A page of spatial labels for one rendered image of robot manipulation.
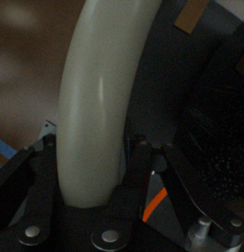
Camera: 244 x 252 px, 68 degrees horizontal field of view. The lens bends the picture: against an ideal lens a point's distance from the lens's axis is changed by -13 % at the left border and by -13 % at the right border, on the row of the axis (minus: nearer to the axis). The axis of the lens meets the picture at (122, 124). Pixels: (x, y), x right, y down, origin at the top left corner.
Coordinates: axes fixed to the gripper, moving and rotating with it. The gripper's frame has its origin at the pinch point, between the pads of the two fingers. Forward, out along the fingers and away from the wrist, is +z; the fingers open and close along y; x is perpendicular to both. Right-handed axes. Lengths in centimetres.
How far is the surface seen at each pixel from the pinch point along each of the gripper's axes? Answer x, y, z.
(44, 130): -27, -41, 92
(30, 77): 4, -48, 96
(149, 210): -77, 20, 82
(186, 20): 32, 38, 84
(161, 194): -65, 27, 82
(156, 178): -54, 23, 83
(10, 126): -25, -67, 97
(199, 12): 38, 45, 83
